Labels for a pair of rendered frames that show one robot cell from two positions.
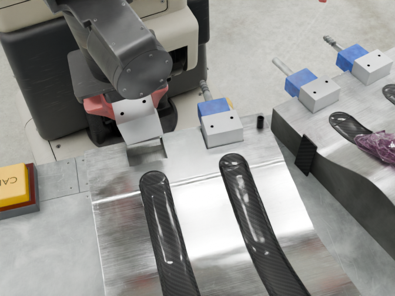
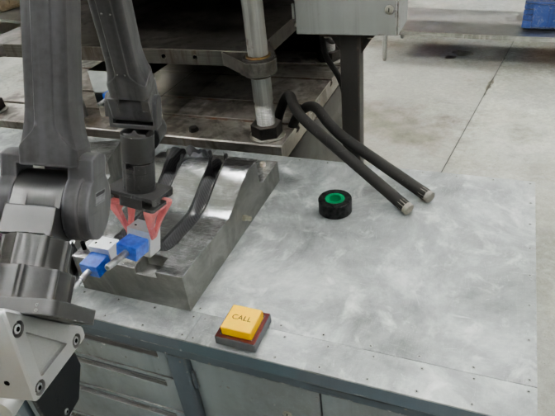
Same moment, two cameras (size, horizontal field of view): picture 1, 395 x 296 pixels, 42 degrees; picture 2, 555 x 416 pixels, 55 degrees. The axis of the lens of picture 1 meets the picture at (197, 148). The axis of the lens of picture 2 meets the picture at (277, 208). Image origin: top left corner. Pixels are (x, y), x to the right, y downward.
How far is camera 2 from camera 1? 125 cm
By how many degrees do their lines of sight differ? 89
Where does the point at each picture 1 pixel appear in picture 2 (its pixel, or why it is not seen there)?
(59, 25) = not seen: outside the picture
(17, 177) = (231, 317)
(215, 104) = (89, 262)
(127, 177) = (174, 252)
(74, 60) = (155, 196)
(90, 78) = (158, 188)
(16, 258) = (263, 292)
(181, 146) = not seen: hidden behind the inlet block
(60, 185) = (210, 323)
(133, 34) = not seen: hidden behind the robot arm
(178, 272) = (194, 213)
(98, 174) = (187, 260)
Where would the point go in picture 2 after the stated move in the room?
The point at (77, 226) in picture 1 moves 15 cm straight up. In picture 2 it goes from (220, 294) to (207, 235)
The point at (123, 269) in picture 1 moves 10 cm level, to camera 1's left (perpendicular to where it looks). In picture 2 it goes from (215, 221) to (253, 233)
